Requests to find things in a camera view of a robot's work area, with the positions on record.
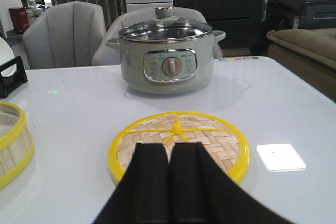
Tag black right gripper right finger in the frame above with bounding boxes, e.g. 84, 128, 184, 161
170, 143, 290, 223

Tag dark counter cabinet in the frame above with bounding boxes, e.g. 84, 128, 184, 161
174, 0, 264, 49

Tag bamboo steamer basket yellow rims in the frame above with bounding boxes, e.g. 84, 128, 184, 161
1, 102, 35, 188

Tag right grey upholstered chair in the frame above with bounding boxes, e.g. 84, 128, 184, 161
93, 6, 226, 69

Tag grey printer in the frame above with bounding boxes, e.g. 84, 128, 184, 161
277, 0, 335, 29

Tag left grey upholstered chair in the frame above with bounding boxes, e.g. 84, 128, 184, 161
23, 1, 106, 69

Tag yellow woven bamboo steamer lid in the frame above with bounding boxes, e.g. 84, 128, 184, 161
108, 111, 250, 185

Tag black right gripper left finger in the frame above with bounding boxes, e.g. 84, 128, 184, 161
94, 143, 169, 223

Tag red box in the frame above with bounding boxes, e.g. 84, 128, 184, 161
9, 7, 29, 34

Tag coloured sticker strip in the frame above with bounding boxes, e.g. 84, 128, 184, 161
218, 56, 259, 61

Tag black dish rack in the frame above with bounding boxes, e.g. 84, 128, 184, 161
1, 56, 28, 98

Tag green electric cooking pot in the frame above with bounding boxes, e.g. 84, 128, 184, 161
105, 29, 226, 95

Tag grey upholstered chair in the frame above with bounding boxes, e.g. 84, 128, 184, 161
23, 1, 106, 69
93, 6, 226, 69

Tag brown sofa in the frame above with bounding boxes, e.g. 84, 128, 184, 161
267, 28, 335, 101

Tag glass pot lid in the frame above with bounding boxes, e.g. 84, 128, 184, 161
118, 6, 213, 43

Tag white bowl far right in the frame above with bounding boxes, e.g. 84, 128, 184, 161
0, 37, 17, 77

